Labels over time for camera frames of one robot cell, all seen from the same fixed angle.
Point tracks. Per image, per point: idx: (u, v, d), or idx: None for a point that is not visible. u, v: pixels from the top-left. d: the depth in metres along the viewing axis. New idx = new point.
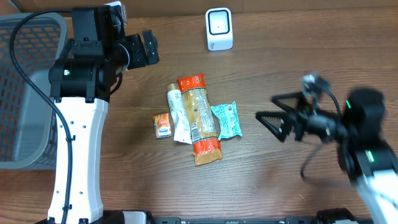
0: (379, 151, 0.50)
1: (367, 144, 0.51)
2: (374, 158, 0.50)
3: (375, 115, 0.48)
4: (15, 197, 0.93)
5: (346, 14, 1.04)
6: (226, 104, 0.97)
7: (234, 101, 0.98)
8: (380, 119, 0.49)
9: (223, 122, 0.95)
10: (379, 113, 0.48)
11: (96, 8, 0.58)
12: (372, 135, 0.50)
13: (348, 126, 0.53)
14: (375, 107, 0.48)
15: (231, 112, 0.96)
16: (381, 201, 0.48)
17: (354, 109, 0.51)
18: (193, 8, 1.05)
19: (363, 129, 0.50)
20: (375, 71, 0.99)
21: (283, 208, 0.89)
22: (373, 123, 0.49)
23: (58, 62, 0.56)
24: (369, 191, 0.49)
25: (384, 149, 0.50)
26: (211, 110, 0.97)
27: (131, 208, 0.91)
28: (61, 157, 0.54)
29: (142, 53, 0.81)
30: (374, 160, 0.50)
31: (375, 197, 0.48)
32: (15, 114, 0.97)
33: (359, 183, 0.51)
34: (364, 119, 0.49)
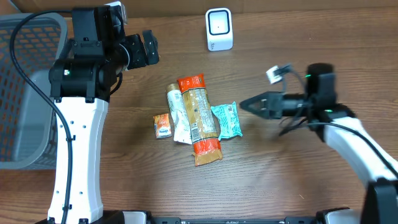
0: (334, 106, 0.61)
1: (327, 104, 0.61)
2: (333, 111, 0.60)
3: (329, 78, 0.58)
4: (15, 197, 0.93)
5: (346, 14, 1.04)
6: (226, 104, 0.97)
7: (234, 101, 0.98)
8: (334, 81, 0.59)
9: (223, 123, 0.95)
10: (331, 76, 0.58)
11: (96, 9, 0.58)
12: (331, 96, 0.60)
13: (309, 93, 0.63)
14: (327, 71, 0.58)
15: (232, 112, 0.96)
16: (343, 134, 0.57)
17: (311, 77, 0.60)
18: (193, 8, 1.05)
19: (321, 91, 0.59)
20: (375, 72, 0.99)
21: (283, 208, 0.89)
22: (329, 85, 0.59)
23: (59, 62, 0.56)
24: (334, 132, 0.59)
25: (339, 106, 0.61)
26: (211, 110, 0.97)
27: (131, 208, 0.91)
28: (61, 157, 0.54)
29: (142, 53, 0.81)
30: (331, 111, 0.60)
31: (339, 132, 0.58)
32: (15, 114, 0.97)
33: (326, 133, 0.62)
34: (321, 83, 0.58)
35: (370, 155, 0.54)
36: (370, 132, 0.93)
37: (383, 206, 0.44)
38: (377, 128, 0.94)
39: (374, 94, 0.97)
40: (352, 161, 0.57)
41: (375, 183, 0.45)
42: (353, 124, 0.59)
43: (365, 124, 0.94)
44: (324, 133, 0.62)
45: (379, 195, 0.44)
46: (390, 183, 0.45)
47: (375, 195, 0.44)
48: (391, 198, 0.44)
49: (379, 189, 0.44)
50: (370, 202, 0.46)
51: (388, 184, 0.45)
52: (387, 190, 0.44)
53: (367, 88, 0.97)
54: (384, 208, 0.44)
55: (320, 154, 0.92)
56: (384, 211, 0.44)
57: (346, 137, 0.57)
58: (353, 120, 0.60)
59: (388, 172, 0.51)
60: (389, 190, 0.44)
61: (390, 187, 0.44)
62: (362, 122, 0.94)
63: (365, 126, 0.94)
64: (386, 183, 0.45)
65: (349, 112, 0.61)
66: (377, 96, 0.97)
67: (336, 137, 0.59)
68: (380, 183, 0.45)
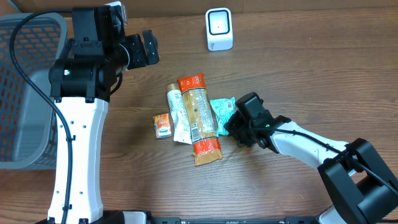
0: (273, 121, 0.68)
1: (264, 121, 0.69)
2: (271, 124, 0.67)
3: (252, 101, 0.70)
4: (15, 197, 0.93)
5: (346, 14, 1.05)
6: (227, 99, 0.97)
7: (233, 96, 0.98)
8: (260, 104, 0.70)
9: (219, 120, 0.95)
10: (250, 99, 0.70)
11: (96, 8, 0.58)
12: (263, 114, 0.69)
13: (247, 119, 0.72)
14: (249, 98, 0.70)
15: (231, 109, 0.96)
16: (285, 137, 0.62)
17: (240, 107, 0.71)
18: (193, 8, 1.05)
19: (252, 114, 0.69)
20: (375, 71, 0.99)
21: (283, 208, 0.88)
22: (256, 107, 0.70)
23: (59, 62, 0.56)
24: (280, 140, 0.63)
25: (276, 118, 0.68)
26: (210, 104, 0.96)
27: (131, 208, 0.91)
28: (61, 157, 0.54)
29: (142, 54, 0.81)
30: (270, 125, 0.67)
31: (282, 139, 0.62)
32: (15, 114, 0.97)
33: (276, 144, 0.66)
34: (249, 109, 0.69)
35: (310, 144, 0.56)
36: (370, 132, 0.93)
37: (339, 183, 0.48)
38: (377, 128, 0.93)
39: (374, 94, 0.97)
40: (304, 157, 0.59)
41: (324, 167, 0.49)
42: (291, 126, 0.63)
43: (365, 124, 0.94)
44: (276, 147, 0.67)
45: (331, 176, 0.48)
46: (334, 161, 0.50)
47: (329, 178, 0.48)
48: (342, 173, 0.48)
49: (329, 171, 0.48)
50: (329, 185, 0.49)
51: (334, 163, 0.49)
52: (336, 169, 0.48)
53: (366, 87, 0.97)
54: (341, 185, 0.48)
55: None
56: (342, 187, 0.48)
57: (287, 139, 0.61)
58: (291, 123, 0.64)
59: (331, 152, 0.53)
60: (337, 168, 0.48)
61: (336, 165, 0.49)
62: (362, 122, 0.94)
63: (365, 126, 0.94)
64: (333, 162, 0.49)
65: (284, 118, 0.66)
66: (377, 95, 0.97)
67: (283, 143, 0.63)
68: (328, 165, 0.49)
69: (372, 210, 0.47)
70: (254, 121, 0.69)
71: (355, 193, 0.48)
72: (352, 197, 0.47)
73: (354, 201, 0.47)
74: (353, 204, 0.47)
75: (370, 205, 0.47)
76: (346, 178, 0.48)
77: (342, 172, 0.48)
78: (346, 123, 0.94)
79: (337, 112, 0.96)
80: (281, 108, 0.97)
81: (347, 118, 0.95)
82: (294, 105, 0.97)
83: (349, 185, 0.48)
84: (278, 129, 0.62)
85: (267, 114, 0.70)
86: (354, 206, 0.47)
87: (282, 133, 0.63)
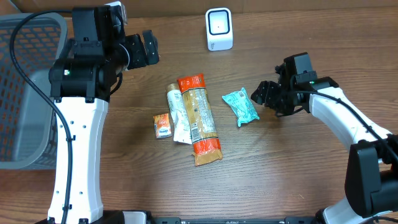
0: (319, 79, 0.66)
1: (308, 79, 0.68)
2: (316, 82, 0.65)
3: (303, 57, 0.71)
4: (15, 197, 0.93)
5: (346, 14, 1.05)
6: (236, 91, 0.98)
7: (242, 87, 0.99)
8: (310, 63, 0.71)
9: (238, 109, 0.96)
10: (302, 57, 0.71)
11: (96, 8, 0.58)
12: (309, 73, 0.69)
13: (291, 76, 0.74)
14: (300, 55, 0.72)
15: (244, 98, 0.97)
16: (327, 103, 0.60)
17: (288, 61, 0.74)
18: (193, 8, 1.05)
19: (298, 69, 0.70)
20: (375, 71, 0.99)
21: (283, 208, 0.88)
22: (305, 65, 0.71)
23: (60, 62, 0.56)
24: (318, 102, 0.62)
25: (324, 78, 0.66)
26: (222, 99, 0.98)
27: (131, 208, 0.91)
28: (61, 157, 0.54)
29: (142, 54, 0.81)
30: (314, 82, 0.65)
31: (323, 102, 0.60)
32: (15, 114, 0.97)
33: (311, 105, 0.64)
34: (296, 62, 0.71)
35: (352, 119, 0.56)
36: None
37: (365, 167, 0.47)
38: None
39: (374, 94, 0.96)
40: (337, 129, 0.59)
41: (357, 146, 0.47)
42: (337, 94, 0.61)
43: None
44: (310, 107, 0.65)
45: (362, 157, 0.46)
46: (369, 144, 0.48)
47: (359, 158, 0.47)
48: (372, 158, 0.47)
49: (360, 152, 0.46)
50: (354, 164, 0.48)
51: (368, 146, 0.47)
52: (368, 152, 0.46)
53: (366, 87, 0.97)
54: (366, 169, 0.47)
55: (320, 154, 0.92)
56: (365, 172, 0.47)
57: (329, 105, 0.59)
58: (337, 90, 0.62)
59: (370, 135, 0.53)
60: (370, 152, 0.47)
61: (371, 149, 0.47)
62: None
63: None
64: (368, 145, 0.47)
65: (333, 83, 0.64)
66: (377, 96, 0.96)
67: (319, 107, 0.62)
68: (361, 145, 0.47)
69: (384, 200, 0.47)
70: (297, 76, 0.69)
71: (375, 180, 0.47)
72: (370, 183, 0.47)
73: (369, 188, 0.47)
74: (367, 190, 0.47)
75: (382, 196, 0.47)
76: (373, 165, 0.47)
77: (374, 157, 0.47)
78: None
79: None
80: None
81: None
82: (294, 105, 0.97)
83: (373, 172, 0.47)
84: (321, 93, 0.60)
85: (314, 75, 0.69)
86: (366, 191, 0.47)
87: (323, 98, 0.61)
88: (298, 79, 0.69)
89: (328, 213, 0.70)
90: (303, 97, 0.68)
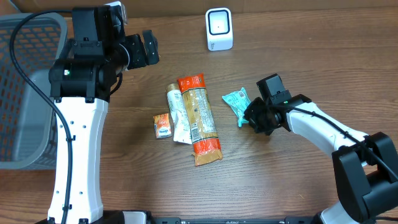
0: (291, 98, 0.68)
1: (282, 99, 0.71)
2: (290, 101, 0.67)
3: (273, 79, 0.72)
4: (15, 197, 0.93)
5: (347, 14, 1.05)
6: (236, 91, 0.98)
7: (242, 87, 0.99)
8: (280, 83, 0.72)
9: (238, 109, 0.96)
10: (272, 79, 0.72)
11: (96, 8, 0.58)
12: (282, 93, 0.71)
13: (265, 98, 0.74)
14: (271, 76, 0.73)
15: (244, 97, 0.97)
16: (303, 118, 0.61)
17: (260, 86, 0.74)
18: (193, 8, 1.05)
19: (271, 91, 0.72)
20: (375, 71, 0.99)
21: (283, 208, 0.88)
22: (275, 86, 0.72)
23: (59, 62, 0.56)
24: (296, 119, 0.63)
25: (296, 96, 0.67)
26: (223, 99, 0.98)
27: (131, 208, 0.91)
28: (61, 157, 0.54)
29: (142, 54, 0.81)
30: (288, 102, 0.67)
31: (299, 118, 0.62)
32: (15, 114, 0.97)
33: (290, 122, 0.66)
34: (268, 85, 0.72)
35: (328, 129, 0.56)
36: (371, 132, 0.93)
37: (351, 172, 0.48)
38: (377, 127, 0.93)
39: (374, 94, 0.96)
40: (318, 140, 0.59)
41: (339, 153, 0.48)
42: (311, 107, 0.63)
43: (365, 124, 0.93)
44: (289, 125, 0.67)
45: (344, 163, 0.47)
46: (350, 149, 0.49)
47: (342, 164, 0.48)
48: (355, 163, 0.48)
49: (343, 158, 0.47)
50: (339, 172, 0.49)
51: (349, 152, 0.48)
52: (350, 157, 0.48)
53: (366, 87, 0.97)
54: (352, 173, 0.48)
55: (319, 154, 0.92)
56: (352, 176, 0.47)
57: (305, 119, 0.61)
58: (311, 104, 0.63)
59: (348, 140, 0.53)
60: (352, 156, 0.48)
61: (352, 154, 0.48)
62: (363, 121, 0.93)
63: (365, 126, 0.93)
64: (349, 150, 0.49)
65: (305, 98, 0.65)
66: (377, 96, 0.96)
67: (298, 122, 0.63)
68: (342, 152, 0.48)
69: (376, 203, 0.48)
70: (271, 98, 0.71)
71: (364, 183, 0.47)
72: (360, 187, 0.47)
73: (360, 192, 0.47)
74: (359, 194, 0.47)
75: (374, 198, 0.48)
76: (357, 168, 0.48)
77: (356, 161, 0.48)
78: (347, 123, 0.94)
79: (337, 112, 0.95)
80: None
81: (347, 118, 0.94)
82: None
83: (359, 175, 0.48)
84: (296, 109, 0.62)
85: (288, 94, 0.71)
86: (358, 196, 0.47)
87: (300, 112, 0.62)
88: (273, 102, 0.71)
89: (325, 216, 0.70)
90: (281, 117, 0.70)
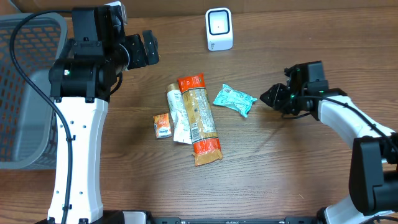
0: (328, 89, 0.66)
1: (318, 87, 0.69)
2: (325, 92, 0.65)
3: (316, 65, 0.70)
4: (15, 197, 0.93)
5: (347, 14, 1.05)
6: (221, 91, 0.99)
7: (222, 83, 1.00)
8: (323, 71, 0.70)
9: (235, 104, 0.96)
10: (316, 66, 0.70)
11: (96, 8, 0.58)
12: (321, 82, 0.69)
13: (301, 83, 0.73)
14: (314, 62, 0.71)
15: (231, 92, 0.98)
16: (333, 107, 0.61)
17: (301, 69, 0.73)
18: (193, 8, 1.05)
19: (311, 77, 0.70)
20: (375, 71, 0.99)
21: (283, 208, 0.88)
22: (318, 73, 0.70)
23: (60, 61, 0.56)
24: (326, 108, 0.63)
25: (332, 88, 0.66)
26: (214, 104, 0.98)
27: (131, 208, 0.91)
28: (61, 157, 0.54)
29: (142, 53, 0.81)
30: (323, 92, 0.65)
31: (329, 107, 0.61)
32: (15, 114, 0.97)
33: (319, 111, 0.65)
34: (311, 70, 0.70)
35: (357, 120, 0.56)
36: None
37: (368, 160, 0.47)
38: None
39: (375, 94, 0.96)
40: (342, 130, 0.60)
41: (362, 140, 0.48)
42: (344, 99, 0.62)
43: None
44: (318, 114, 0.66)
45: (364, 150, 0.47)
46: (374, 139, 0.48)
47: (362, 151, 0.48)
48: (375, 152, 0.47)
49: (364, 144, 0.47)
50: (357, 158, 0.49)
51: (372, 140, 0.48)
52: (372, 146, 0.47)
53: (367, 87, 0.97)
54: (369, 162, 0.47)
55: (320, 154, 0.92)
56: (368, 164, 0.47)
57: (335, 109, 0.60)
58: (344, 97, 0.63)
59: (374, 132, 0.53)
60: (374, 145, 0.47)
61: (375, 142, 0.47)
62: None
63: None
64: (372, 140, 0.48)
65: (341, 92, 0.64)
66: (377, 96, 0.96)
67: (325, 111, 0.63)
68: (365, 140, 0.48)
69: (386, 196, 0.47)
70: (308, 84, 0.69)
71: (378, 175, 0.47)
72: (373, 177, 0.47)
73: (372, 182, 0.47)
74: (370, 183, 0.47)
75: (385, 191, 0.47)
76: (376, 158, 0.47)
77: (377, 151, 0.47)
78: None
79: None
80: None
81: None
82: None
83: (376, 165, 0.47)
84: (328, 98, 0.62)
85: (327, 83, 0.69)
86: (369, 185, 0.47)
87: (331, 102, 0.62)
88: (310, 88, 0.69)
89: (329, 212, 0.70)
90: (313, 106, 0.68)
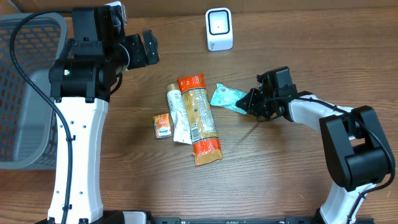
0: (298, 94, 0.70)
1: (287, 93, 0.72)
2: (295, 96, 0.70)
3: (283, 72, 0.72)
4: (15, 197, 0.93)
5: (347, 14, 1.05)
6: (216, 90, 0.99)
7: (217, 83, 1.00)
8: (290, 76, 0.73)
9: (232, 104, 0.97)
10: (283, 73, 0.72)
11: (96, 8, 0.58)
12: (289, 87, 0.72)
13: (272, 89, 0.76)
14: (282, 69, 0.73)
15: (227, 91, 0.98)
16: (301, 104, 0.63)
17: (270, 74, 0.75)
18: (194, 8, 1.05)
19: (279, 84, 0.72)
20: (375, 71, 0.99)
21: (283, 208, 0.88)
22: (285, 79, 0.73)
23: (60, 61, 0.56)
24: (298, 106, 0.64)
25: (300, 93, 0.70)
26: (211, 104, 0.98)
27: (131, 208, 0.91)
28: (61, 157, 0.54)
29: (142, 53, 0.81)
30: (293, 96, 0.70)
31: (298, 104, 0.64)
32: (15, 114, 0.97)
33: (293, 112, 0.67)
34: (278, 77, 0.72)
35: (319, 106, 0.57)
36: None
37: (336, 136, 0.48)
38: None
39: (374, 94, 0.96)
40: (311, 122, 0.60)
41: (326, 119, 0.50)
42: (311, 95, 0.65)
43: None
44: (292, 114, 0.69)
45: (330, 127, 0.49)
46: (337, 116, 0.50)
47: (328, 130, 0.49)
48: (341, 128, 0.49)
49: (329, 122, 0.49)
50: (326, 137, 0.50)
51: (336, 118, 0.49)
52: (336, 122, 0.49)
53: (366, 87, 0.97)
54: (337, 138, 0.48)
55: (319, 154, 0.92)
56: (337, 138, 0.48)
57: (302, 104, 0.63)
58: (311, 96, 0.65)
59: (337, 112, 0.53)
60: (337, 122, 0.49)
61: (338, 119, 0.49)
62: None
63: None
64: (335, 117, 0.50)
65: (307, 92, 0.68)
66: (377, 96, 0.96)
67: (297, 109, 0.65)
68: (329, 118, 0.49)
69: (360, 168, 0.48)
70: (278, 90, 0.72)
71: (348, 148, 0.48)
72: (344, 150, 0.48)
73: (345, 155, 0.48)
74: (342, 157, 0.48)
75: (359, 163, 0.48)
76: (343, 134, 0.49)
77: (342, 127, 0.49)
78: None
79: None
80: None
81: None
82: None
83: (344, 140, 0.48)
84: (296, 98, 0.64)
85: (294, 88, 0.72)
86: (342, 159, 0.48)
87: (300, 101, 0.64)
88: (280, 94, 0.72)
89: (324, 210, 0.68)
90: (285, 110, 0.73)
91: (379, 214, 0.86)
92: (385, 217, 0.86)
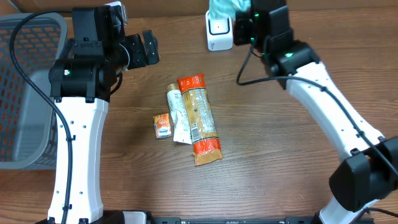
0: (295, 46, 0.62)
1: (282, 39, 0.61)
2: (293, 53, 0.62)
3: (280, 14, 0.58)
4: (15, 197, 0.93)
5: (347, 14, 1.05)
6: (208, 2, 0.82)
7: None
8: (286, 17, 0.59)
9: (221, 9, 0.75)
10: (279, 15, 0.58)
11: (96, 8, 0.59)
12: (283, 35, 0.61)
13: (263, 37, 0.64)
14: (278, 8, 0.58)
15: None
16: (310, 91, 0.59)
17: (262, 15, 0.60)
18: (194, 7, 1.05)
19: (273, 33, 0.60)
20: (375, 71, 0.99)
21: (283, 208, 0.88)
22: (281, 23, 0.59)
23: (60, 61, 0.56)
24: (302, 90, 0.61)
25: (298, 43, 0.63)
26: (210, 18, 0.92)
27: (131, 208, 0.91)
28: (61, 157, 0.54)
29: (142, 53, 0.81)
30: (291, 54, 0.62)
31: (305, 89, 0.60)
32: (15, 114, 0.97)
33: (291, 86, 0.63)
34: (273, 22, 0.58)
35: (341, 119, 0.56)
36: None
37: (359, 180, 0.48)
38: (377, 127, 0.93)
39: (375, 94, 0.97)
40: (320, 115, 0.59)
41: (352, 163, 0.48)
42: (319, 75, 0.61)
43: None
44: (289, 88, 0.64)
45: (356, 173, 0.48)
46: (362, 157, 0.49)
47: (353, 175, 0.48)
48: (365, 173, 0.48)
49: (355, 169, 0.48)
50: (346, 176, 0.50)
51: (362, 161, 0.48)
52: (362, 168, 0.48)
53: (366, 87, 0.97)
54: (359, 181, 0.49)
55: (320, 154, 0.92)
56: (358, 182, 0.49)
57: (311, 92, 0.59)
58: (319, 66, 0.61)
59: (361, 140, 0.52)
60: (363, 167, 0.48)
61: (364, 163, 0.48)
62: None
63: None
64: (360, 158, 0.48)
65: (312, 55, 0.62)
66: (377, 96, 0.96)
67: (300, 92, 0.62)
68: (356, 162, 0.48)
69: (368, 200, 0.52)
70: (270, 42, 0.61)
71: (365, 188, 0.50)
72: (361, 190, 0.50)
73: (360, 193, 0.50)
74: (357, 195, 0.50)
75: (369, 197, 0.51)
76: (365, 176, 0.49)
77: (365, 170, 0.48)
78: None
79: None
80: (281, 108, 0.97)
81: None
82: (294, 105, 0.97)
83: (364, 182, 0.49)
84: (303, 79, 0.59)
85: (290, 35, 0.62)
86: (356, 197, 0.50)
87: (305, 83, 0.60)
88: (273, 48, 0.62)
89: (323, 215, 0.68)
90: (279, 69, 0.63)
91: (379, 214, 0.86)
92: (385, 217, 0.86)
